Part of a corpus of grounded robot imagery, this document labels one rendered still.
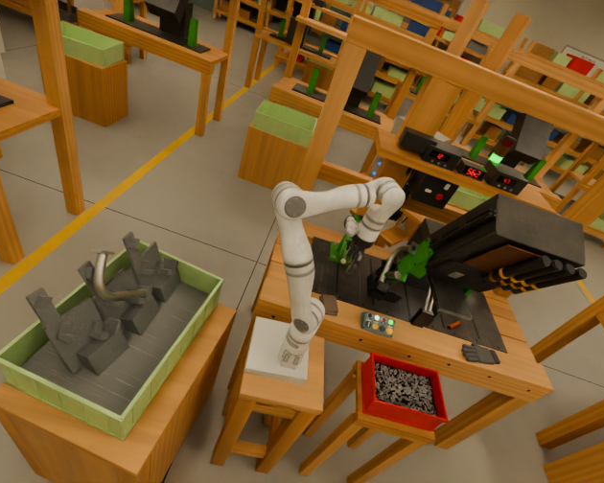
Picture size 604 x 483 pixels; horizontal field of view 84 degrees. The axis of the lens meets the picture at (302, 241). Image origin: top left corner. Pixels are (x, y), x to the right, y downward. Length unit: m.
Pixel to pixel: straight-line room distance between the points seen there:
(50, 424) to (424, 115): 1.78
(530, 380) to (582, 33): 11.20
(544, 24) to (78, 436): 12.14
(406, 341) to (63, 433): 1.33
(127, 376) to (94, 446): 0.20
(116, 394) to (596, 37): 12.65
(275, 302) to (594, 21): 11.89
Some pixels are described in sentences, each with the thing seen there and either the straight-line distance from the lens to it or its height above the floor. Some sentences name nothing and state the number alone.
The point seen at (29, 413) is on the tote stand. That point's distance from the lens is 1.41.
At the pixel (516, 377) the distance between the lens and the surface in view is 2.01.
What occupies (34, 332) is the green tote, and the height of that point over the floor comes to 0.94.
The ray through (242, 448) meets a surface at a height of 0.24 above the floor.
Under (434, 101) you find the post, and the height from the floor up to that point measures 1.77.
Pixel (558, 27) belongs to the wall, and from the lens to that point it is 12.30.
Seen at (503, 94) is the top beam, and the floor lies 1.89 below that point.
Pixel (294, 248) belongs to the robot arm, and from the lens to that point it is 0.97.
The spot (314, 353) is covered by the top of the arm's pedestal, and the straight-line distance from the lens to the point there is 1.49.
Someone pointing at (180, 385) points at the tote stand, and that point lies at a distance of 1.39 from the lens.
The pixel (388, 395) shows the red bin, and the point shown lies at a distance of 1.52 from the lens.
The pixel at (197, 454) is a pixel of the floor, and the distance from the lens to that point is 2.14.
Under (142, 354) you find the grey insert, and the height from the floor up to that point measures 0.85.
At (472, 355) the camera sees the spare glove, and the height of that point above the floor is 0.92.
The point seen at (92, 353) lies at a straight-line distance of 1.31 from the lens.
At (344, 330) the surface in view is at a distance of 1.59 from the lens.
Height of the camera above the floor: 2.05
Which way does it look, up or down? 39 degrees down
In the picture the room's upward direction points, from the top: 23 degrees clockwise
